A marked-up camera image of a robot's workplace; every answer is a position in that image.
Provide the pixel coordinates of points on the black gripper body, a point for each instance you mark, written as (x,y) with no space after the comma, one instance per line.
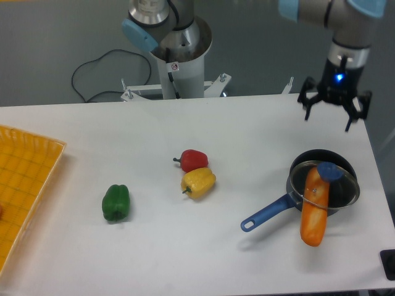
(338,85)

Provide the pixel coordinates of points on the glass pot lid blue knob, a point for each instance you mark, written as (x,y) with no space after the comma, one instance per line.
(344,188)

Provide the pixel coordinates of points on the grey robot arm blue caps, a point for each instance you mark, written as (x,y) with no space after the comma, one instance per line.
(353,24)

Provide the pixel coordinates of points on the dark blue saucepan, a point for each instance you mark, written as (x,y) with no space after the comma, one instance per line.
(287,201)

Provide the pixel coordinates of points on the orange toy baguette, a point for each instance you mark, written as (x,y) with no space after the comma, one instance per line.
(314,212)

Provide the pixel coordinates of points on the red toy bell pepper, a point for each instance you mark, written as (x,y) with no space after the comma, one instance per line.
(191,160)

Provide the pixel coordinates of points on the yellow toy bell pepper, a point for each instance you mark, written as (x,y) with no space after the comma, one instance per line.
(198,182)

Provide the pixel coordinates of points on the black device at table edge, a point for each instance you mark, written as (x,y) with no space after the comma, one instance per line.
(387,259)

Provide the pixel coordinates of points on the green toy bell pepper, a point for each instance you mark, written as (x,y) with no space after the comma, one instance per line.
(116,203)

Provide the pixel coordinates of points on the yellow plastic basket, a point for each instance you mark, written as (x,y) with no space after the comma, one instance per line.
(28,161)

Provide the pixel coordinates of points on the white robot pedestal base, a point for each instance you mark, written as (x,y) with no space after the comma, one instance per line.
(180,57)

